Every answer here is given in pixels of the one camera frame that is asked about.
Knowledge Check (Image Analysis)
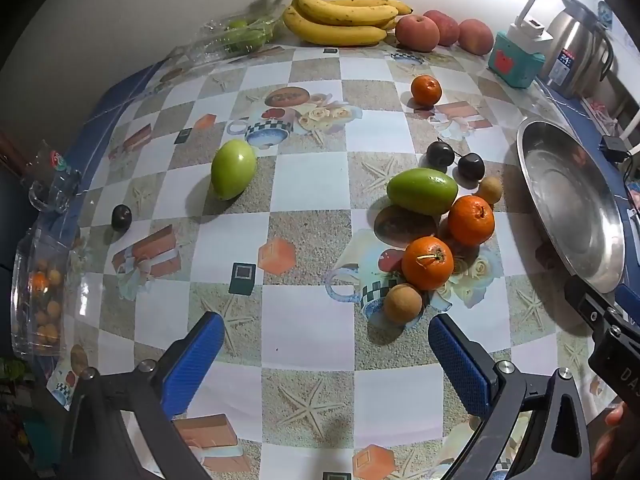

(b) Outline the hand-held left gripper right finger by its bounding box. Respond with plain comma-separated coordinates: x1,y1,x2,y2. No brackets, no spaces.
428,313,594,480

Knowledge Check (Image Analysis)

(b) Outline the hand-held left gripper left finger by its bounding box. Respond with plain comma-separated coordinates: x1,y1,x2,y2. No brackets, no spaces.
60,310,226,480

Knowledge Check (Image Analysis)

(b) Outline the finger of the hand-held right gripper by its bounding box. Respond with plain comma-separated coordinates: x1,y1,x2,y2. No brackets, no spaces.
564,275,625,333

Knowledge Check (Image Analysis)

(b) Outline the tan longan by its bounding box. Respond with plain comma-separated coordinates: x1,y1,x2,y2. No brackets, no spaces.
383,283,423,325
476,176,503,205

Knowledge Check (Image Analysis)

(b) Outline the orange mandarin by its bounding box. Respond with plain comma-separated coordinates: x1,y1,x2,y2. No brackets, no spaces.
447,195,496,247
401,236,455,292
410,75,443,107

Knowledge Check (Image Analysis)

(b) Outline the stainless steel basin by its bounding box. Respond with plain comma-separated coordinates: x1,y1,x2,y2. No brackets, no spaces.
516,117,627,295

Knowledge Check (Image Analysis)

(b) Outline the dark plum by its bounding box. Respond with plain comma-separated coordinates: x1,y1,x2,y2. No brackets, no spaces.
426,136,456,172
457,152,486,182
111,204,133,232

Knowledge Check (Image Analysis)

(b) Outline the green jujube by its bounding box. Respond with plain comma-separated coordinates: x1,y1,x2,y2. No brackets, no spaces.
386,168,459,217

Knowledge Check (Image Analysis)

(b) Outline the green mango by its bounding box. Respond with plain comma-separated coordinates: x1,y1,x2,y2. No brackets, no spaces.
210,139,258,201

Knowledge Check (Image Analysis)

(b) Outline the person's right hand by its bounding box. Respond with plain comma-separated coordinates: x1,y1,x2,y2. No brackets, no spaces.
590,402,628,480

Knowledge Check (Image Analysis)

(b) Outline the checkered printed tablecloth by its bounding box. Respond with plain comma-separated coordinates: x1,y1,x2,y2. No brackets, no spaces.
45,42,640,480

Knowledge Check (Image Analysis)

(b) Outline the black charger adapter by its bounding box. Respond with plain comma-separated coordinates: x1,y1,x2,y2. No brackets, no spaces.
600,135,632,163

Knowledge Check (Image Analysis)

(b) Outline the clear container of small fruit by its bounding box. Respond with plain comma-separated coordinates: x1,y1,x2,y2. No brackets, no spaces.
10,227,86,358

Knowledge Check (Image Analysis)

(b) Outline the pink plastic bag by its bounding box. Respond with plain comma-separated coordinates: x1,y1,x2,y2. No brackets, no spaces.
585,99,621,128

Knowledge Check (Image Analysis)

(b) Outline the clear glass mug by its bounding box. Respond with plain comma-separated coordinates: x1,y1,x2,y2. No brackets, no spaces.
27,140,83,213

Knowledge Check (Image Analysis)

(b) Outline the teal plastic toy box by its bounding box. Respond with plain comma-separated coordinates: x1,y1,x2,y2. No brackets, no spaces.
488,30,546,89

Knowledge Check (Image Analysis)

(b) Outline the stainless steel thermos jug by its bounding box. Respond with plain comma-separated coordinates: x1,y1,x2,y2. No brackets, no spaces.
537,0,616,100

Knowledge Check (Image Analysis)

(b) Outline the white power strip lamp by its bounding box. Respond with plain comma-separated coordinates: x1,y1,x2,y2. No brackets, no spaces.
509,0,560,43

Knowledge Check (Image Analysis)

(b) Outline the red apple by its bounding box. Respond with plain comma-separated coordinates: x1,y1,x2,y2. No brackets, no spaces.
424,9,460,47
395,14,441,53
457,19,495,56

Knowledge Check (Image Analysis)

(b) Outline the yellow banana bunch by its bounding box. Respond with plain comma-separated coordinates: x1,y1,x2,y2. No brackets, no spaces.
282,0,414,47

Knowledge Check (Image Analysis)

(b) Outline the black charger cable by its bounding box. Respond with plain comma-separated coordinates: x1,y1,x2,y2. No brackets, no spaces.
620,142,640,183

